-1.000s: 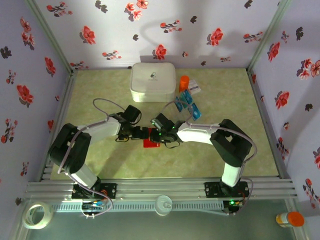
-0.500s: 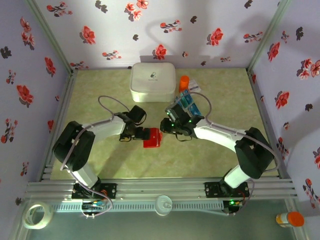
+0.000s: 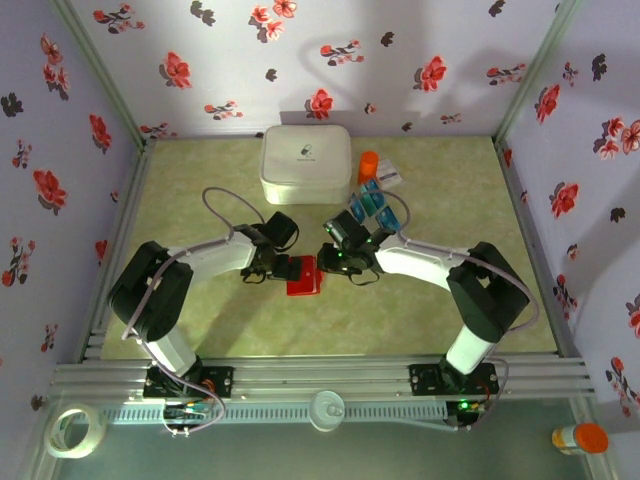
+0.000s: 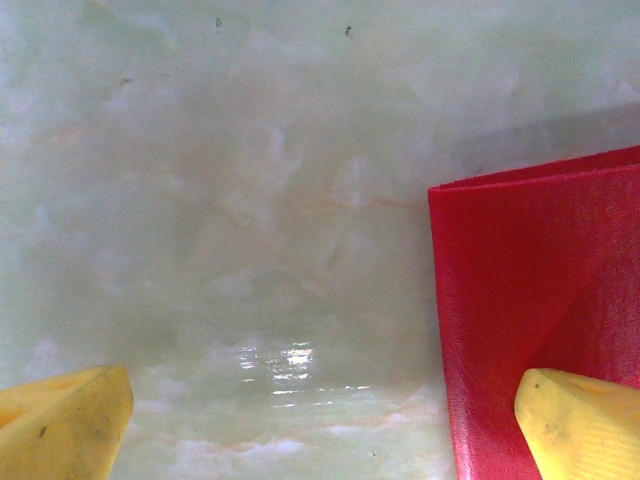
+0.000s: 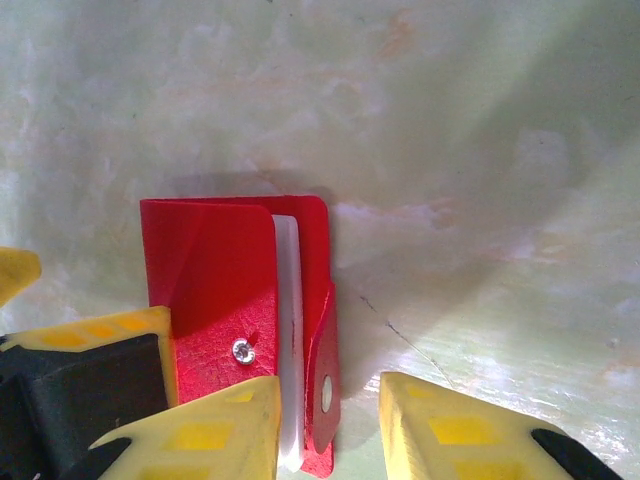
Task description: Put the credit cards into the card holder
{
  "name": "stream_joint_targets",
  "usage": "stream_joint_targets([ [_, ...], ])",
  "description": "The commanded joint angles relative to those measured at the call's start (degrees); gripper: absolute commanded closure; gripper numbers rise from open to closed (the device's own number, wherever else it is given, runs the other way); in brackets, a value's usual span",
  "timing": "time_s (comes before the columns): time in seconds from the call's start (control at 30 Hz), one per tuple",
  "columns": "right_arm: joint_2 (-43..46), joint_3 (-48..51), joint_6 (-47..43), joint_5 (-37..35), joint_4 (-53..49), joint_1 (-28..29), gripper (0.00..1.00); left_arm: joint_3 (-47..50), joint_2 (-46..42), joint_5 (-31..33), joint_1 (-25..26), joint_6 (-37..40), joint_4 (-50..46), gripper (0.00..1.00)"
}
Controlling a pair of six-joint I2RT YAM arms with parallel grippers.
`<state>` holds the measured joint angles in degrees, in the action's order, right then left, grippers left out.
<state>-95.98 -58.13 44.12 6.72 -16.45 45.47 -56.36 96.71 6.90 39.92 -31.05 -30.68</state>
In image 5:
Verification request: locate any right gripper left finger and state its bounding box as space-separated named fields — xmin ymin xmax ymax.
xmin=59 ymin=374 xmax=283 ymax=480

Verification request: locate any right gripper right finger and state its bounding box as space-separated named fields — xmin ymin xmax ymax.
xmin=378 ymin=370 xmax=622 ymax=480

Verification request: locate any red card holder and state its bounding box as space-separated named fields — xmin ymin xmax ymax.
xmin=138 ymin=194 xmax=343 ymax=477

